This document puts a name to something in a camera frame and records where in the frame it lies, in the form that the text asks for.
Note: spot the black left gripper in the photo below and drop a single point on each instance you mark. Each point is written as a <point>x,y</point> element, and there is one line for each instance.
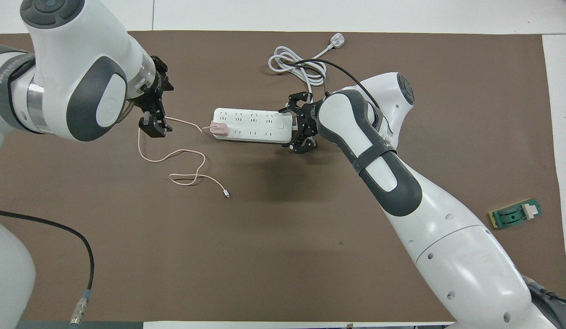
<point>154,93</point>

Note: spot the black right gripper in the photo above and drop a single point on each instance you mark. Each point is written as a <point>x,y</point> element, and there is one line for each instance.
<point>308,119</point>

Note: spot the white power strip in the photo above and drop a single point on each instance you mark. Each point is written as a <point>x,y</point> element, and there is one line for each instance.
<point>255,125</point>

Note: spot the pink charger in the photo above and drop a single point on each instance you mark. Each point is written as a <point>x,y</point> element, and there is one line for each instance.
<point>219,130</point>

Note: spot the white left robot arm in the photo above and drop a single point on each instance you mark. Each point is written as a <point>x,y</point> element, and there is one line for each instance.
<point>72,41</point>

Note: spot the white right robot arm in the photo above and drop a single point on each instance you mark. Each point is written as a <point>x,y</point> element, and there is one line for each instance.
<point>447,237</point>

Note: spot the brown table mat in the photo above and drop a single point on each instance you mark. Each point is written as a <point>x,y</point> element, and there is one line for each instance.
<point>264,237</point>

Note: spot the green knife switch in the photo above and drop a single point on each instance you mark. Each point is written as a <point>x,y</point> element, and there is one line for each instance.
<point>514,214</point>

